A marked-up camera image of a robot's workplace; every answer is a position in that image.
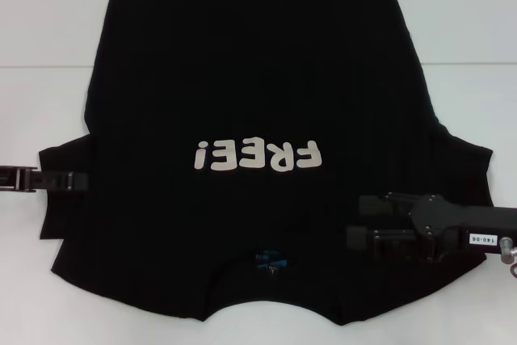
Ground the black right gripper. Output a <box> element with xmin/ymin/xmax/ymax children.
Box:
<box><xmin>346</xmin><ymin>191</ymin><xmax>517</xmax><ymax>260</ymax></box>

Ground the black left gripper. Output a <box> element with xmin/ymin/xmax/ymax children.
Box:
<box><xmin>0</xmin><ymin>164</ymin><xmax>90</xmax><ymax>196</ymax></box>

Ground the black shirt with FREE print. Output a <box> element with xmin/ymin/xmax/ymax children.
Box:
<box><xmin>38</xmin><ymin>0</ymin><xmax>504</xmax><ymax>328</ymax></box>

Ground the silver right cable connector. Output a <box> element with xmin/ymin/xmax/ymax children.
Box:
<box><xmin>499</xmin><ymin>238</ymin><xmax>517</xmax><ymax>278</ymax></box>

